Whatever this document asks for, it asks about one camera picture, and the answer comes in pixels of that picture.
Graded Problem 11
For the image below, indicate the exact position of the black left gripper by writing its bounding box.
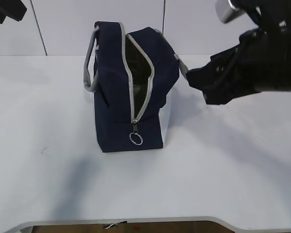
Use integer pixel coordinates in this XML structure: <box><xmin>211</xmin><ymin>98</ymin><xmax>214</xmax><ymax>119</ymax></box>
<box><xmin>0</xmin><ymin>0</ymin><xmax>27</xmax><ymax>24</ymax></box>

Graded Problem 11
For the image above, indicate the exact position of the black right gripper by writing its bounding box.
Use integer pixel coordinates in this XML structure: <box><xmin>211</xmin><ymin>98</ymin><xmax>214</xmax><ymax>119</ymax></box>
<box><xmin>186</xmin><ymin>27</ymin><xmax>291</xmax><ymax>105</ymax></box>

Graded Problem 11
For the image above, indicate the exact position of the navy blue lunch bag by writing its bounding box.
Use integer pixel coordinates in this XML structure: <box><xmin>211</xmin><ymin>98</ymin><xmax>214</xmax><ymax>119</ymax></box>
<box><xmin>83</xmin><ymin>21</ymin><xmax>186</xmax><ymax>152</ymax></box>

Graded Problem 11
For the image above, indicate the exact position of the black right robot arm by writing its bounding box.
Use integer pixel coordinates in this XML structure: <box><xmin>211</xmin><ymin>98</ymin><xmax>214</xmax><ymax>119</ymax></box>
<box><xmin>185</xmin><ymin>0</ymin><xmax>291</xmax><ymax>105</ymax></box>

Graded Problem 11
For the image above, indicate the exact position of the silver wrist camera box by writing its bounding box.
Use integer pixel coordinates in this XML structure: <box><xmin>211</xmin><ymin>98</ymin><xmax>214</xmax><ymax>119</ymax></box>
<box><xmin>215</xmin><ymin>0</ymin><xmax>244</xmax><ymax>24</ymax></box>

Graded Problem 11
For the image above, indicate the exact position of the white and black cable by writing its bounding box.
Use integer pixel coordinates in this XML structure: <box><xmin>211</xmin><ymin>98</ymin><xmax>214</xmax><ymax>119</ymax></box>
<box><xmin>103</xmin><ymin>221</ymin><xmax>127</xmax><ymax>230</ymax></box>

